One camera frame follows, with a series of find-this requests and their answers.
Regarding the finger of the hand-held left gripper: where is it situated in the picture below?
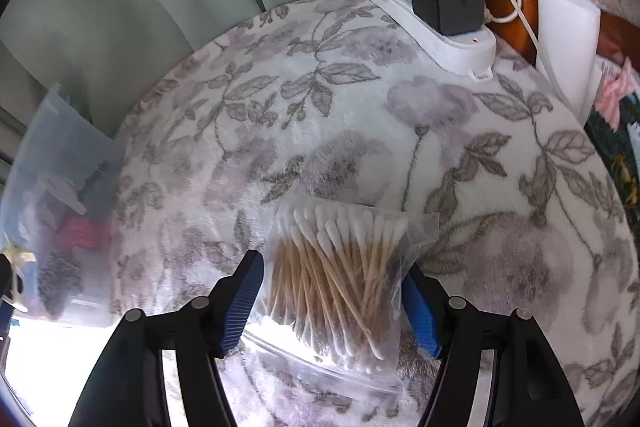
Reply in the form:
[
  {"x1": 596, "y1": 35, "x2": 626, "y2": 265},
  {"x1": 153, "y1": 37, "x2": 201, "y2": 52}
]
[{"x1": 0, "y1": 252, "x2": 13, "y2": 353}]

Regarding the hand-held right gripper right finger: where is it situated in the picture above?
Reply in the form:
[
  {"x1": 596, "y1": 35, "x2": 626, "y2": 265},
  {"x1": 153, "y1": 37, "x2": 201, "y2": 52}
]
[{"x1": 402, "y1": 264, "x2": 586, "y2": 427}]

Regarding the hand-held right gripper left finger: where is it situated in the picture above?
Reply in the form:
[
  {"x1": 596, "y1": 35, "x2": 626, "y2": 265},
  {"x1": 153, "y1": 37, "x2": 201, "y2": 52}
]
[{"x1": 67, "y1": 249, "x2": 266, "y2": 427}]

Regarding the bag of cotton swabs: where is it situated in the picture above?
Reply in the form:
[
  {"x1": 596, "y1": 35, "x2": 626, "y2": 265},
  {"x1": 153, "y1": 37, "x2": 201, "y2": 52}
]
[{"x1": 242, "y1": 192, "x2": 441, "y2": 408}]

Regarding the clear plastic storage container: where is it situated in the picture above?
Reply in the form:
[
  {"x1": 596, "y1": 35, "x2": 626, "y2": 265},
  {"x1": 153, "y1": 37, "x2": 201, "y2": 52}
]
[{"x1": 0, "y1": 82, "x2": 126, "y2": 328}]

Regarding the dark printed cloth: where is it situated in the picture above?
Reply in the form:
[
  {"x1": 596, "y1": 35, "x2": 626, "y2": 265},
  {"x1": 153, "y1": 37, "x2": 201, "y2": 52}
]
[{"x1": 585, "y1": 92, "x2": 640, "y2": 248}]

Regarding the white power strip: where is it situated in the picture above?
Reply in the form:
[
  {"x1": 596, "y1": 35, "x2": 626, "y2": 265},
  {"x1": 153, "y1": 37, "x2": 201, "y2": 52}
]
[{"x1": 350, "y1": 0, "x2": 498, "y2": 80}]

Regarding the pink fabric piece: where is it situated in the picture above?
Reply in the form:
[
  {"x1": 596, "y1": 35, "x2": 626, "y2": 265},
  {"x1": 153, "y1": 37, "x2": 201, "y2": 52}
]
[{"x1": 597, "y1": 57, "x2": 638, "y2": 128}]

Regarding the white box by wall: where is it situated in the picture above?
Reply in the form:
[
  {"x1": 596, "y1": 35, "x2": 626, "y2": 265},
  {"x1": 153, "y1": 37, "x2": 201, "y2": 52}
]
[{"x1": 535, "y1": 0, "x2": 601, "y2": 122}]

